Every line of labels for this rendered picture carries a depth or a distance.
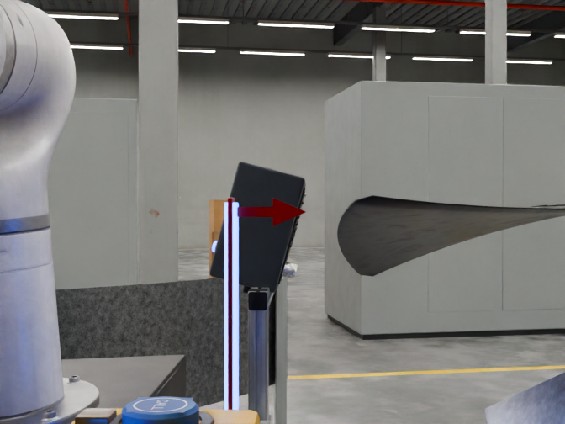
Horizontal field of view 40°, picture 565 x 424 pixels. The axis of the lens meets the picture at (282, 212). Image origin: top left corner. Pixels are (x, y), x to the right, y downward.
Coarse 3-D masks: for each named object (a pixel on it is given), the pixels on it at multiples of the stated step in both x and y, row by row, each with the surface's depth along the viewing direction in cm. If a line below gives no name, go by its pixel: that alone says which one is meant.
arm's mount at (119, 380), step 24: (72, 360) 99; (96, 360) 99; (120, 360) 98; (144, 360) 97; (168, 360) 96; (96, 384) 87; (120, 384) 87; (144, 384) 86; (168, 384) 90; (120, 408) 78
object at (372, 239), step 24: (360, 216) 60; (384, 216) 60; (408, 216) 60; (432, 216) 60; (456, 216) 60; (480, 216) 61; (504, 216) 62; (528, 216) 64; (552, 216) 68; (360, 240) 67; (384, 240) 68; (408, 240) 69; (432, 240) 70; (456, 240) 72; (360, 264) 74; (384, 264) 75
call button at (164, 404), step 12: (168, 396) 42; (132, 408) 40; (144, 408) 40; (156, 408) 40; (168, 408) 40; (180, 408) 40; (192, 408) 40; (132, 420) 39; (144, 420) 39; (156, 420) 38; (168, 420) 39; (180, 420) 39; (192, 420) 40
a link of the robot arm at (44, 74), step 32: (0, 0) 74; (32, 32) 76; (32, 64) 76; (64, 64) 81; (0, 96) 75; (32, 96) 79; (64, 96) 81; (0, 128) 79; (32, 128) 79; (0, 160) 74; (32, 160) 76; (0, 192) 72; (32, 192) 75; (0, 224) 72; (32, 224) 75
